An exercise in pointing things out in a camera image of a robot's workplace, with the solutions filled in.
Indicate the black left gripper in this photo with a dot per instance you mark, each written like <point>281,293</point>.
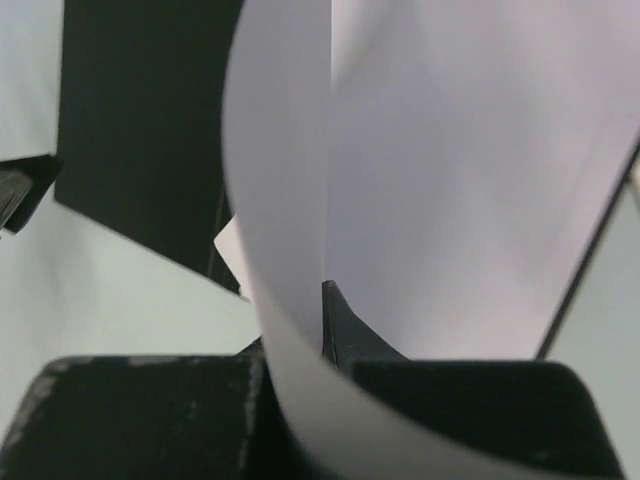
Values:
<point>24,183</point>

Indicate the white paper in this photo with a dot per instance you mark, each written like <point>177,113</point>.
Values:
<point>475,175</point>
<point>280,200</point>

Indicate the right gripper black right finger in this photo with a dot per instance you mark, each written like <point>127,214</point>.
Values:
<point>536,413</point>

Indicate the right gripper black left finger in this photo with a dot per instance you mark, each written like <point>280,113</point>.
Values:
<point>152,417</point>

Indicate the red and black file folder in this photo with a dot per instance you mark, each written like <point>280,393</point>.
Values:
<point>445,163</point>

